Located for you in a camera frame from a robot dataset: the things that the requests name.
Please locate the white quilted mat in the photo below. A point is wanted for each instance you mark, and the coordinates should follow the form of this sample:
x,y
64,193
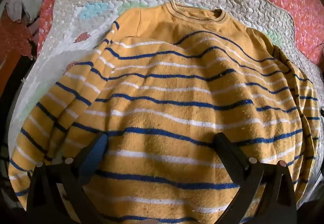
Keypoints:
x,y
76,24

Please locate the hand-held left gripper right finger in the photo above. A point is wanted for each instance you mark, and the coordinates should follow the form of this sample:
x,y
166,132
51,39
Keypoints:
x,y
223,146

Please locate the red dotted cloth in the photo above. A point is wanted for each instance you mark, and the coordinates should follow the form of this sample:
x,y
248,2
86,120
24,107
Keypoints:
x,y
12,36

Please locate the yellow striped sweater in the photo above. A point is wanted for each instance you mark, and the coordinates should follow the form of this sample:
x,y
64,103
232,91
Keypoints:
x,y
164,102

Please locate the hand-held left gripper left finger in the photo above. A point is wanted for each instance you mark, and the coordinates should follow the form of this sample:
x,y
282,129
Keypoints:
x,y
100,143

